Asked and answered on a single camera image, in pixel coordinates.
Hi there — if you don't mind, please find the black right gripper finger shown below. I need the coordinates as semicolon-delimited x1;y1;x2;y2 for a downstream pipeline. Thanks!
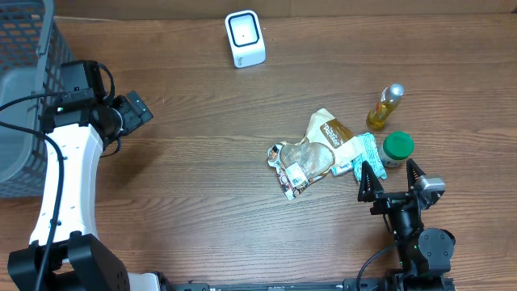
406;158;426;188
358;161;384;202

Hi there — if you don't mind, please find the green white round jar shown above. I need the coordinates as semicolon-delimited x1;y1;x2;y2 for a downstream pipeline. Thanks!
379;131;414;167

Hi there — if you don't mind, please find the teal white packet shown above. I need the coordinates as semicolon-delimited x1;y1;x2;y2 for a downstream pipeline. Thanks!
353;133;387;182

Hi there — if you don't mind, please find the teal white carton pack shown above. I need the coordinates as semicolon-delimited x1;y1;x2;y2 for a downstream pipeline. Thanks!
331;162;354;176

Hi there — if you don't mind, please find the brown Pantree snack pouch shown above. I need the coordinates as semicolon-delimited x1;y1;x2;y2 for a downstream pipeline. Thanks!
267;108;364;200

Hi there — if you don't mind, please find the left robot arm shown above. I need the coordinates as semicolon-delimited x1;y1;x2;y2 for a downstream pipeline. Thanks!
7;60;170;290

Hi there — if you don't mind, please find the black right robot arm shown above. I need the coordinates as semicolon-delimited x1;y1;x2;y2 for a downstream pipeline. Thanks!
355;158;456;290

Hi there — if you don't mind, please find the grey plastic mesh basket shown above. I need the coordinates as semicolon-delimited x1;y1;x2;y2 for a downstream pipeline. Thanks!
0;0;76;198

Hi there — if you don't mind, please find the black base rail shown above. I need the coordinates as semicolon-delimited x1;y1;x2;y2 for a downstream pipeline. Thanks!
168;279;383;291

